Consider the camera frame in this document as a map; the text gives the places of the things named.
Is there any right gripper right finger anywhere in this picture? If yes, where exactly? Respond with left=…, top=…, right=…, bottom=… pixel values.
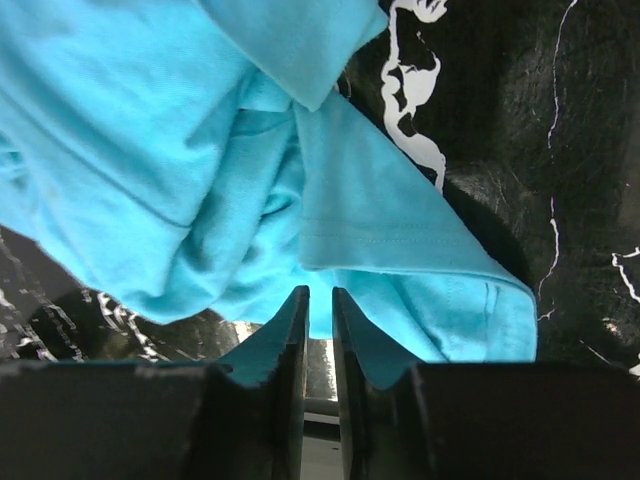
left=332, top=288, right=437, bottom=479

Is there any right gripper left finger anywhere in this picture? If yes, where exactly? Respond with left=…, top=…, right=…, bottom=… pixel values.
left=189, top=286, right=310, bottom=479

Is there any cyan t shirt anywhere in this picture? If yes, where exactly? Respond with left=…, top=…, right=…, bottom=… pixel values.
left=1, top=1, right=537, bottom=363

